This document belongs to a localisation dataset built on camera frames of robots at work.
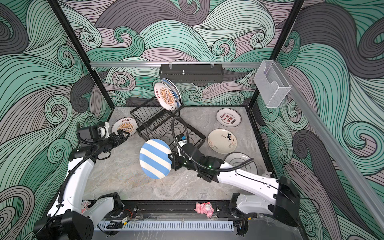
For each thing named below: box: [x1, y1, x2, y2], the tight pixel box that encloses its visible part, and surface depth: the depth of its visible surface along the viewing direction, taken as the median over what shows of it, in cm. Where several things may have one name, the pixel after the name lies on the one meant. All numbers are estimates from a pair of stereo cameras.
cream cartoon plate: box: [207, 128, 238, 154], surface depth 101 cm
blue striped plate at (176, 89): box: [160, 78, 182, 110], surface depth 82 cm
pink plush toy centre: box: [194, 202, 215, 218], surface depth 73 cm
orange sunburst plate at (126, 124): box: [110, 117, 138, 136], surface depth 110 cm
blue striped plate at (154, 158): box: [139, 138, 172, 180], surface depth 74 cm
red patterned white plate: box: [215, 108, 242, 128], surface depth 116 cm
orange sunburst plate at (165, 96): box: [154, 82, 177, 112], surface depth 90 cm
